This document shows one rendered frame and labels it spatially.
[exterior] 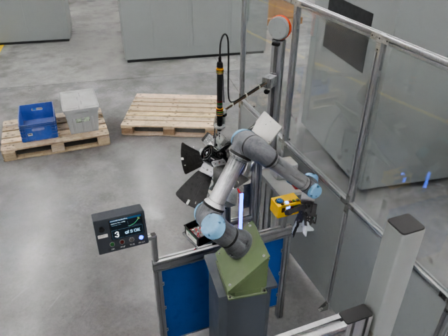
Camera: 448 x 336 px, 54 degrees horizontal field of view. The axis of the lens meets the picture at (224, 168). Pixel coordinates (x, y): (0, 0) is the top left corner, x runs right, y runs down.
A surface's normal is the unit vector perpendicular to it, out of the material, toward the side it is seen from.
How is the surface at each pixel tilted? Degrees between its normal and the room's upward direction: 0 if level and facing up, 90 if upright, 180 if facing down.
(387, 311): 90
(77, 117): 95
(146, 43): 90
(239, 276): 44
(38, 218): 0
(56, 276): 0
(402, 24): 90
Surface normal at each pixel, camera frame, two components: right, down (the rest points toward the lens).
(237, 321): 0.27, 0.52
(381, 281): -0.93, 0.19
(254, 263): -0.66, -0.53
